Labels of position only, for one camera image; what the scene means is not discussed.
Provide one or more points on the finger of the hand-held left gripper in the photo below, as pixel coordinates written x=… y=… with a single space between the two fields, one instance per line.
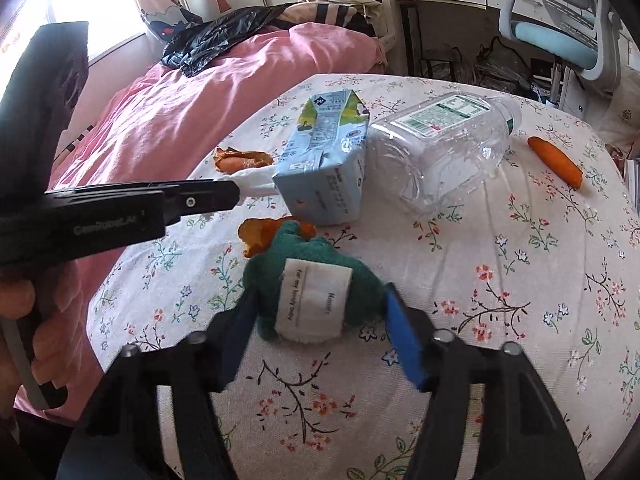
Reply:
x=205 y=201

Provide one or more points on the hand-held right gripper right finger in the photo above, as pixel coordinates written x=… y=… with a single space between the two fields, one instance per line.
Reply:
x=406 y=345

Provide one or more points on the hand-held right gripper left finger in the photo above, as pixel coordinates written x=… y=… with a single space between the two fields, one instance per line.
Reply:
x=239 y=332

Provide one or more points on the white tissue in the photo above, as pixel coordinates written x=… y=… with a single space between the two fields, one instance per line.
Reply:
x=255 y=185

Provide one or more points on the green fleece cloth white label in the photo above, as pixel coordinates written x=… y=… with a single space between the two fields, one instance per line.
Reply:
x=300 y=255

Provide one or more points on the blue milk carton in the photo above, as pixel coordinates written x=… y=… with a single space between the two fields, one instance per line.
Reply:
x=320 y=180

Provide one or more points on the clear plastic bottle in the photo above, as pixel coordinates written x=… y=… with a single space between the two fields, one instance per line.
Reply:
x=440 y=160

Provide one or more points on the person's left hand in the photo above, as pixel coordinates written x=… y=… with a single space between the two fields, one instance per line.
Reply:
x=15 y=300

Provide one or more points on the orange peel piece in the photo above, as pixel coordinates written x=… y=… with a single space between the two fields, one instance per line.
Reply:
x=255 y=235
x=240 y=160

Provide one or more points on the pink blanket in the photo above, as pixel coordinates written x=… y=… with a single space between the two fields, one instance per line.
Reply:
x=150 y=125

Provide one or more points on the floral tablecloth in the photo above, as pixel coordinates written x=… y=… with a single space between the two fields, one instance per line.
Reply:
x=500 y=285

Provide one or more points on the black shiny jacket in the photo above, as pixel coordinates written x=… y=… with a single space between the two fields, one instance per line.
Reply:
x=215 y=40

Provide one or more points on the pink cartoon print curtain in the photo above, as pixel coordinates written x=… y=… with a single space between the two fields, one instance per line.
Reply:
x=160 y=15

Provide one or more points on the striped beige blanket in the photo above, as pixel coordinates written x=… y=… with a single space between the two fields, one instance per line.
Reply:
x=330 y=15

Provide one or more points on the orange carrot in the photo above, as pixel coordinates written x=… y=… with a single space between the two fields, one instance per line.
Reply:
x=555 y=162

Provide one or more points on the grey blue desk chair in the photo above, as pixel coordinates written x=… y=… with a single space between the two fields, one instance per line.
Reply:
x=555 y=30

